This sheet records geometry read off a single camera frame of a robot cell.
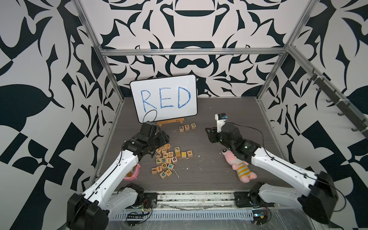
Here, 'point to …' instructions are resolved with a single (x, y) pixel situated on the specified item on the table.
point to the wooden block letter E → (186, 127)
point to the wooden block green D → (193, 126)
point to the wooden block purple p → (174, 159)
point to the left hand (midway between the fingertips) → (165, 136)
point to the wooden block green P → (158, 161)
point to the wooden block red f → (159, 168)
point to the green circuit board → (260, 216)
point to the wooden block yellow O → (183, 155)
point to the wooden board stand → (181, 120)
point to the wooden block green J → (177, 150)
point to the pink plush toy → (243, 171)
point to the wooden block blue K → (170, 166)
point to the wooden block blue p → (163, 174)
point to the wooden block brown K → (189, 154)
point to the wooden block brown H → (168, 172)
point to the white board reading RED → (164, 98)
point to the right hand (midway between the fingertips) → (208, 126)
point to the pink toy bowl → (133, 173)
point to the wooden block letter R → (181, 128)
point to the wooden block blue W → (163, 160)
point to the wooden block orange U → (167, 145)
